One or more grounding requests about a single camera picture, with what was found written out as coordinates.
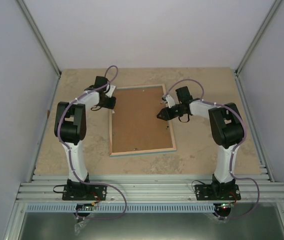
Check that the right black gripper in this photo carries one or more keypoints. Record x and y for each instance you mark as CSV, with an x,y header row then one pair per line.
x,y
168,116

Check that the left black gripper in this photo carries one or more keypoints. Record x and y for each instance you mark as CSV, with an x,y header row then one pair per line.
x,y
110,106

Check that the brown cardboard backing board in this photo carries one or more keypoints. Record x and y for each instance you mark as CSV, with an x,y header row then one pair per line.
x,y
141,120

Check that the wooden picture frame with glass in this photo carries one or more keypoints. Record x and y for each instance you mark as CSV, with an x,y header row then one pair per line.
x,y
110,130

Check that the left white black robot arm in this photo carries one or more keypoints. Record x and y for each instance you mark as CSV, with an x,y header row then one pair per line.
x,y
70,126

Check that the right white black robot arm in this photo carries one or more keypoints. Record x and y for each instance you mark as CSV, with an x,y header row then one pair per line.
x,y
227,130

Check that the right controller circuit board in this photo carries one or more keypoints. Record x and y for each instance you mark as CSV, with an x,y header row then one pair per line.
x,y
226,205

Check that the controller circuit board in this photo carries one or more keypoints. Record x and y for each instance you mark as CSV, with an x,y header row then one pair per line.
x,y
226,205
87,206

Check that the left controller circuit board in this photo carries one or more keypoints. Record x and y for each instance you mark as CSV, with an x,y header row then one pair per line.
x,y
87,206

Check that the crumpled clear plastic bag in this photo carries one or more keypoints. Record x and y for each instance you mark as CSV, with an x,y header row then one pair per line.
x,y
79,225

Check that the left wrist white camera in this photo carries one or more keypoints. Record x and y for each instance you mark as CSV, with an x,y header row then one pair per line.
x,y
110,90

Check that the wrist white camera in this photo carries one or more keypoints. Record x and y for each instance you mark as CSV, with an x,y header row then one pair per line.
x,y
168,100
110,90

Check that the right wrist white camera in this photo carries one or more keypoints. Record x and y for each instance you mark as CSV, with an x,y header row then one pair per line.
x,y
168,100

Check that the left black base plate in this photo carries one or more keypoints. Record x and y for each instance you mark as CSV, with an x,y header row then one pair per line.
x,y
84,192

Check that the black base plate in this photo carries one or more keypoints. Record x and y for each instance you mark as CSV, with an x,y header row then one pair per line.
x,y
84,192
203,192

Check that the grey slotted cable duct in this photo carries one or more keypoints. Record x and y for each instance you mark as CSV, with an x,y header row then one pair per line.
x,y
120,207

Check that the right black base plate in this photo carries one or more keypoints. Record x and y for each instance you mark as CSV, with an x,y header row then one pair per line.
x,y
203,192

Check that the aluminium rail platform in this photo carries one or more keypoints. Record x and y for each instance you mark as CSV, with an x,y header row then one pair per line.
x,y
154,188

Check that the left aluminium corner post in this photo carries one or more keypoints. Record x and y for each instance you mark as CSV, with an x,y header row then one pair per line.
x,y
36,31

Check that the aluminium corner post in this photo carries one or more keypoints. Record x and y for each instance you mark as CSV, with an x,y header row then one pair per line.
x,y
36,31
259,34

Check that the right aluminium corner post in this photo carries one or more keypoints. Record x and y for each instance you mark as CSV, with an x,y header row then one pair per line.
x,y
259,34

